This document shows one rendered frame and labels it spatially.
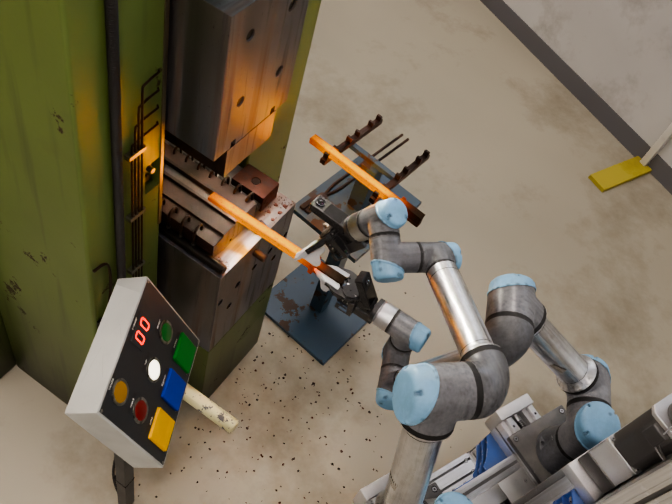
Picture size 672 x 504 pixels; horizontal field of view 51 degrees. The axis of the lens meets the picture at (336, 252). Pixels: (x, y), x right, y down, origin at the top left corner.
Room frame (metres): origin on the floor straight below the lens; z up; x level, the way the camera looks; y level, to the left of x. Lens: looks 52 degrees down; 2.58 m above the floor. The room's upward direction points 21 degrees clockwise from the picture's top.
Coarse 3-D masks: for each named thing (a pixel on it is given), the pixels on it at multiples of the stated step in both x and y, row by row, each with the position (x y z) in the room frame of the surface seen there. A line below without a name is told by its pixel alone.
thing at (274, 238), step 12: (216, 204) 1.25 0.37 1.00; (228, 204) 1.26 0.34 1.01; (240, 216) 1.23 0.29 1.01; (252, 228) 1.21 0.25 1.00; (264, 228) 1.22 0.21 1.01; (276, 240) 1.20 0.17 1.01; (288, 240) 1.21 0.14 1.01; (288, 252) 1.18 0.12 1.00; (324, 264) 1.17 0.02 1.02; (336, 276) 1.15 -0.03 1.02
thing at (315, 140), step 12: (312, 144) 1.64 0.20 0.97; (324, 144) 1.64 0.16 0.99; (336, 156) 1.61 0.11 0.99; (348, 168) 1.59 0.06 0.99; (360, 168) 1.60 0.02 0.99; (360, 180) 1.57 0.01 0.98; (372, 180) 1.57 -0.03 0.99; (384, 192) 1.54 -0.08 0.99; (408, 204) 1.52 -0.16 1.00; (408, 216) 1.50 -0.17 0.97; (420, 216) 1.49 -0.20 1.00
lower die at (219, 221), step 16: (176, 160) 1.36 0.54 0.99; (192, 176) 1.31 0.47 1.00; (176, 192) 1.25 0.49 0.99; (192, 192) 1.26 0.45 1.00; (224, 192) 1.31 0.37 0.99; (192, 208) 1.21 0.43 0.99; (208, 208) 1.23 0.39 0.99; (240, 208) 1.27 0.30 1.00; (176, 224) 1.16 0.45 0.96; (192, 224) 1.17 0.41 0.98; (208, 224) 1.18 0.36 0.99; (224, 224) 1.20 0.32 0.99; (240, 224) 1.24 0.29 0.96; (208, 240) 1.13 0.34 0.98; (224, 240) 1.17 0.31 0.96
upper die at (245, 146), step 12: (264, 120) 1.26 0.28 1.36; (168, 132) 1.17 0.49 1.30; (252, 132) 1.22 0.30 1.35; (264, 132) 1.28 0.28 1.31; (180, 144) 1.16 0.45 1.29; (240, 144) 1.17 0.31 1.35; (252, 144) 1.23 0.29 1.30; (192, 156) 1.15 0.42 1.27; (204, 156) 1.14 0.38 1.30; (228, 156) 1.13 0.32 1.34; (240, 156) 1.18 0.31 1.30; (216, 168) 1.13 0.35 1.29; (228, 168) 1.14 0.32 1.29
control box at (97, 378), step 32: (128, 288) 0.79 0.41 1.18; (128, 320) 0.70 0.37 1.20; (160, 320) 0.78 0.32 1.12; (96, 352) 0.62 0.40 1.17; (128, 352) 0.64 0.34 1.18; (160, 352) 0.72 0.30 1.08; (96, 384) 0.55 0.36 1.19; (128, 384) 0.59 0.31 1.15; (160, 384) 0.66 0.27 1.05; (96, 416) 0.49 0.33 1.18; (128, 416) 0.54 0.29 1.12; (128, 448) 0.50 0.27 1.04
